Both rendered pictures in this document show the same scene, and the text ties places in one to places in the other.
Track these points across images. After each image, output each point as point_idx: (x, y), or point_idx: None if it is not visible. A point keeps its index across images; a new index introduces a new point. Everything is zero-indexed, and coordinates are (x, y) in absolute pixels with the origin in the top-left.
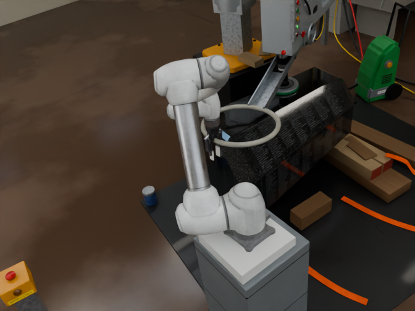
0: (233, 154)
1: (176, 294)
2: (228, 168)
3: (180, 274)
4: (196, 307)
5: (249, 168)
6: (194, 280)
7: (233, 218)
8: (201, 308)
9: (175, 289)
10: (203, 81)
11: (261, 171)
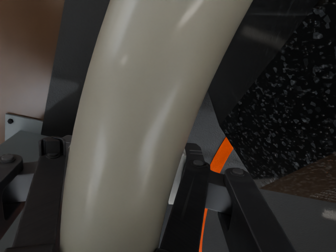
0: (318, 98)
1: (9, 38)
2: (254, 64)
3: (43, 9)
4: (19, 88)
5: (286, 169)
6: (54, 45)
7: None
8: (25, 98)
9: (14, 27)
10: None
11: (308, 191)
